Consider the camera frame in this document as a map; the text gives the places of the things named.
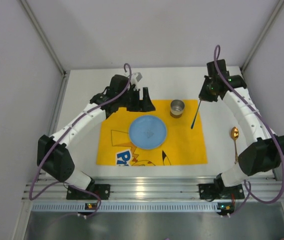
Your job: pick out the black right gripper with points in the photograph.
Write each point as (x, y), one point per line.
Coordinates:
(205, 93)

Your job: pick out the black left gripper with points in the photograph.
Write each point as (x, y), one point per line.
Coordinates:
(137, 99)

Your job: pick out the light blue plastic plate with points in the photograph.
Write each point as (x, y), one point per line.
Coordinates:
(147, 132)

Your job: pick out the steel cup with brown base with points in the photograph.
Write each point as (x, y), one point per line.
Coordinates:
(176, 108)

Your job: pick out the blue metal fork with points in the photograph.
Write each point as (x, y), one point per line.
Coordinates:
(196, 114)

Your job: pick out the yellow printed cloth mat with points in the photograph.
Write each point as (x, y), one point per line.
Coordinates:
(184, 142)

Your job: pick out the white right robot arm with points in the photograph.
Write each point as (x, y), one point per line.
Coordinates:
(264, 150)

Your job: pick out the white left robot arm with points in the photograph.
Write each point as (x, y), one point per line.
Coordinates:
(54, 152)

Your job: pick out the bronze metal spoon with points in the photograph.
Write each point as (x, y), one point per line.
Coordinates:
(234, 134)

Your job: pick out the aluminium table edge rail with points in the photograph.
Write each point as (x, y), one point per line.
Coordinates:
(148, 189)

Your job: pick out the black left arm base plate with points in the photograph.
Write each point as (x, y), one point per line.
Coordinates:
(98, 190)

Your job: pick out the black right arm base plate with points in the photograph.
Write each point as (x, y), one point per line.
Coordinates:
(209, 192)

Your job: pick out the perforated metal cable tray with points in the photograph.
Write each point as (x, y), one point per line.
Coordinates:
(133, 207)

